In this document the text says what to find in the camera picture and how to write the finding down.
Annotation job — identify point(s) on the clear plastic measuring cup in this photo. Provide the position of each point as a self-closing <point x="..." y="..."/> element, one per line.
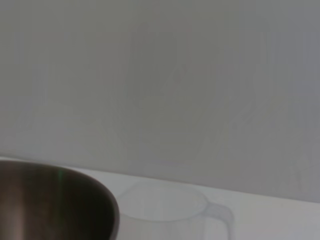
<point x="175" y="225"/>

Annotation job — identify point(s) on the stainless steel mixing bowl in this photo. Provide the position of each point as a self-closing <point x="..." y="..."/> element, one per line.
<point x="50" y="200"/>

